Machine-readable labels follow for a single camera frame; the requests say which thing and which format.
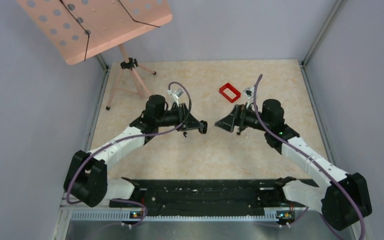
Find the pink music stand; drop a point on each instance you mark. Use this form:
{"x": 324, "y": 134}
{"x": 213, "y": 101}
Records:
{"x": 81, "y": 29}

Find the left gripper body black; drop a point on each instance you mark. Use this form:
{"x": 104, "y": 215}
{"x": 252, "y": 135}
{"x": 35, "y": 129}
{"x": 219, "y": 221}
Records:
{"x": 181, "y": 116}

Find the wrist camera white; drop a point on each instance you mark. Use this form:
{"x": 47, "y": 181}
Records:
{"x": 174, "y": 95}
{"x": 249, "y": 95}

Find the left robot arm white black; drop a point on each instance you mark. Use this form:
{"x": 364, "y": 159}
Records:
{"x": 87, "y": 178}

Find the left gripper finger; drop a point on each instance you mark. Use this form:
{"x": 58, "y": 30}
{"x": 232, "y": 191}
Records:
{"x": 195, "y": 117}
{"x": 195, "y": 126}

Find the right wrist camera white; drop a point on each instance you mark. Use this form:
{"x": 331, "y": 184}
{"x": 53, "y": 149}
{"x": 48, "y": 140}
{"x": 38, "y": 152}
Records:
{"x": 249, "y": 95}

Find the black earbud charging case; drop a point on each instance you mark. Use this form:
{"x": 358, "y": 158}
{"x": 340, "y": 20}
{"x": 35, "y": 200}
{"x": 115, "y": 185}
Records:
{"x": 204, "y": 127}

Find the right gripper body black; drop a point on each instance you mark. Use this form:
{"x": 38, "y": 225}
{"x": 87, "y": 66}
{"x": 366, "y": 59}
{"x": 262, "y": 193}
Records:
{"x": 242, "y": 113}

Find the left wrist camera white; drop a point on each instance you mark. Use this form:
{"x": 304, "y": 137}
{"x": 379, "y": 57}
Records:
{"x": 174, "y": 95}

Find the red plastic tray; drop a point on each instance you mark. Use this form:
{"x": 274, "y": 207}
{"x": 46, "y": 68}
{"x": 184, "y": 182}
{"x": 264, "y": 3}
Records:
{"x": 229, "y": 92}

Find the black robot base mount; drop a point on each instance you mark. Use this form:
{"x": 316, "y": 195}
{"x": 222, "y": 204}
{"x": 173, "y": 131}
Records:
{"x": 209, "y": 197}

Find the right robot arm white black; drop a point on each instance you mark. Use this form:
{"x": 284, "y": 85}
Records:
{"x": 341, "y": 198}

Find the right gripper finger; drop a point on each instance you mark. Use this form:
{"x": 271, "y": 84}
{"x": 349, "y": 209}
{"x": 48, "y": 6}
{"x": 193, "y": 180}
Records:
{"x": 232, "y": 116}
{"x": 227, "y": 125}

